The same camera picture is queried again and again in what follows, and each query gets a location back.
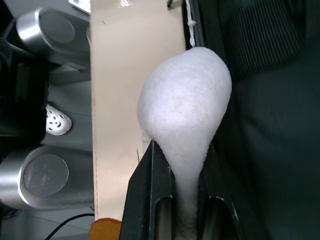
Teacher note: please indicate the white fleece zipper pull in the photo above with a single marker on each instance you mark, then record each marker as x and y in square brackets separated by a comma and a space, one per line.
[185, 100]

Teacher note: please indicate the cream stitched leather desk mat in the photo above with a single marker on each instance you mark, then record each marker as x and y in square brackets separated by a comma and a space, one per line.
[117, 75]

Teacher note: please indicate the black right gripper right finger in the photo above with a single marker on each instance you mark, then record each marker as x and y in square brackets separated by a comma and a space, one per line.
[217, 200]

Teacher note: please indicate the white perforated shoe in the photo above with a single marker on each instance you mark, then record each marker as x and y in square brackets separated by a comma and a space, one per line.
[58, 121]

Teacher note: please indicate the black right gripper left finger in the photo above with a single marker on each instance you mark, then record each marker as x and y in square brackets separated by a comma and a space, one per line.
[145, 200]

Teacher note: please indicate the orange fuzzy object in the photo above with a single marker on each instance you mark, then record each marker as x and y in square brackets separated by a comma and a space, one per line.
[106, 229]

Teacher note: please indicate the black robot waist section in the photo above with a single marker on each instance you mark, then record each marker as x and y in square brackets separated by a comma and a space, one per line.
[17, 82]

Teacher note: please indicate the black fabric laptop bag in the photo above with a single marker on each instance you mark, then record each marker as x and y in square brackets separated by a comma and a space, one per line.
[275, 130]

